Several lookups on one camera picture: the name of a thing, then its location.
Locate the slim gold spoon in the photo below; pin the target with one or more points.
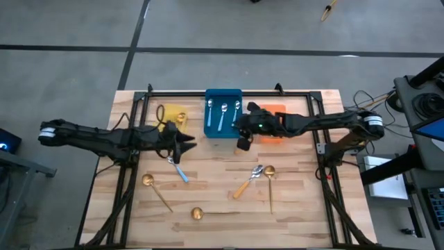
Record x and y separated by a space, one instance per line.
180 117
196 213
147 179
269 170

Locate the orange translucent plastic bin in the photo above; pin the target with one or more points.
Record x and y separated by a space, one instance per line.
277 108

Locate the small black floor object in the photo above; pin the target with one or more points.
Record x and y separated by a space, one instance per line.
407 232

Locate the black device with blue light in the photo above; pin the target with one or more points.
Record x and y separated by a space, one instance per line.
10 139

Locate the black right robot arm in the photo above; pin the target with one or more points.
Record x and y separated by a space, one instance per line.
322 121

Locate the blue screen panel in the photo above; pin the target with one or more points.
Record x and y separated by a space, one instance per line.
435 130

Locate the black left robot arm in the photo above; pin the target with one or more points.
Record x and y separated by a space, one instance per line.
86 137

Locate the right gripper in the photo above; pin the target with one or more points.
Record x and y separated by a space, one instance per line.
260 123

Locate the black pole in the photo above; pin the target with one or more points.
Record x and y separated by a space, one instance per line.
426 73
385 168

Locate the yellow translucent plastic bin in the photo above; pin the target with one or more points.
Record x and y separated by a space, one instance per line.
173 111

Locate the keyboard with coloured keys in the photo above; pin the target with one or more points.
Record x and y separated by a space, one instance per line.
437 208

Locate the blue plastic bin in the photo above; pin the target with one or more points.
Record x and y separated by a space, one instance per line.
222 134

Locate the white box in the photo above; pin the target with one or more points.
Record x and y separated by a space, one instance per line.
385 187

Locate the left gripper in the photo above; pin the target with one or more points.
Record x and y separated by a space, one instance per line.
163 140

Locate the silver metal bracket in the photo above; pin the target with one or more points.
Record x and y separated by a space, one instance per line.
320 148

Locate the grey equipment cart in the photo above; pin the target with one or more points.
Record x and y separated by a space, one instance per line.
404 90

